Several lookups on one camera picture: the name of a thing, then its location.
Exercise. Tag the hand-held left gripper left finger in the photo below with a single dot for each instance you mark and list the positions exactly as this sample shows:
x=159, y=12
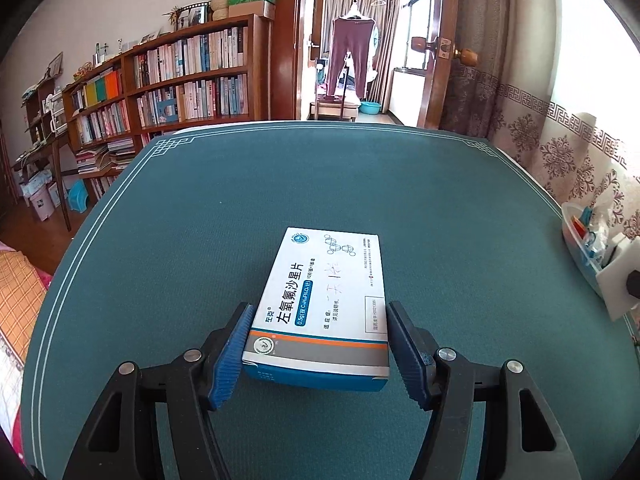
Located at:
x=235, y=355

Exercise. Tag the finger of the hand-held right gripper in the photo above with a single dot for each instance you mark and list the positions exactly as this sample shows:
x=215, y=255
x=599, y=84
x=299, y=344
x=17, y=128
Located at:
x=633, y=285

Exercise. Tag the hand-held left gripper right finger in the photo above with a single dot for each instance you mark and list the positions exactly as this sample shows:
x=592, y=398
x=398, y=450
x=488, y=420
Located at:
x=407, y=360

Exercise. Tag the clear plastic bowl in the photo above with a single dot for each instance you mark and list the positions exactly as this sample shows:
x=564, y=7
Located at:
x=575, y=245

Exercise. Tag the white medicine box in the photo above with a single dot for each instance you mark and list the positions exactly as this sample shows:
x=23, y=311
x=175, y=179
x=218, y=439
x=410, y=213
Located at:
x=325, y=300

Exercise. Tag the patterned curtain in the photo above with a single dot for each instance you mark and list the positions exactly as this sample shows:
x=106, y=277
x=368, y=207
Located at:
x=525, y=125

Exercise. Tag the printed bed blanket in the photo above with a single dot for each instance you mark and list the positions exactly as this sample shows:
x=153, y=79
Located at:
x=17, y=310

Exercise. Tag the blue plastic stool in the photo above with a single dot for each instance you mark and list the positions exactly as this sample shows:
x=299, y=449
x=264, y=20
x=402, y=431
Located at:
x=78, y=196

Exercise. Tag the stack of books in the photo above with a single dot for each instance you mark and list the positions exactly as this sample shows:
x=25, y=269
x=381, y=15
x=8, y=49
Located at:
x=107, y=155

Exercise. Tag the pink bin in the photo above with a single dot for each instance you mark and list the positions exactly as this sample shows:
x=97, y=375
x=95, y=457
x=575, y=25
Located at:
x=41, y=202

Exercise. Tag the blue plastic basin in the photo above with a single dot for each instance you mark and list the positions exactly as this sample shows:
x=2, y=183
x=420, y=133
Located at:
x=370, y=108

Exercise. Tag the wooden chair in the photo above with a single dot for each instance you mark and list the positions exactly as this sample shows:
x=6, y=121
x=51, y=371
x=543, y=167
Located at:
x=332, y=107

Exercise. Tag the wooden side desk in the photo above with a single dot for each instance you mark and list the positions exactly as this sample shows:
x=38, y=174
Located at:
x=45, y=152

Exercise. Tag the round wooden door knob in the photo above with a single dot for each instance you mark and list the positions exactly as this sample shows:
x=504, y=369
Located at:
x=467, y=55
x=420, y=45

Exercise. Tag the wooden bookshelf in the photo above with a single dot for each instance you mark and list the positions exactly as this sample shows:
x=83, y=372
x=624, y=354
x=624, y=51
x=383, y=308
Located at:
x=260, y=70

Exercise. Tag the shelved books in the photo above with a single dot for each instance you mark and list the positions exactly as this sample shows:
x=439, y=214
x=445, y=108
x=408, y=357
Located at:
x=200, y=60

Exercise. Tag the dark wooden cabinet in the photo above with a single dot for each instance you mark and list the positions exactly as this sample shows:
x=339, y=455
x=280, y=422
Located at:
x=6, y=165

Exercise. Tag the white small appliance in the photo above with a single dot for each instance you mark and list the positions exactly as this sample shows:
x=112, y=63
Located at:
x=57, y=112

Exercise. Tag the hanging purple pants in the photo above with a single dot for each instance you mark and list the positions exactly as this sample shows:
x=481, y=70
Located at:
x=350, y=55

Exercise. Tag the small wooden rack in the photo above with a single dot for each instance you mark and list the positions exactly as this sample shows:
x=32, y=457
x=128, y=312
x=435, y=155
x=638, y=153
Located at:
x=35, y=110

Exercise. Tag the beige balcony curtain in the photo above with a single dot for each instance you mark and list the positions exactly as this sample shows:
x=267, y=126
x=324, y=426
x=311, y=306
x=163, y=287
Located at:
x=387, y=35

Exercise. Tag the wooden door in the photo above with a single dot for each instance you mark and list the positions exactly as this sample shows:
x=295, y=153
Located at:
x=442, y=0

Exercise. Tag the balcony window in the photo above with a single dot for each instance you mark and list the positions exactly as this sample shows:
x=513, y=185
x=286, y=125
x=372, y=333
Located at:
x=417, y=15

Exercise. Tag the brown cardboard box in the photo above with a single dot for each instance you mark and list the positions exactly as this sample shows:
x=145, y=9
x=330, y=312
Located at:
x=250, y=10

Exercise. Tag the woven straw basket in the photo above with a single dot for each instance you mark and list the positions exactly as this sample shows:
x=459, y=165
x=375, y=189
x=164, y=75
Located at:
x=219, y=8

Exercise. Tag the film strip picture frame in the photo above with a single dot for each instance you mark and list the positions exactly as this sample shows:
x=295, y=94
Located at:
x=192, y=15

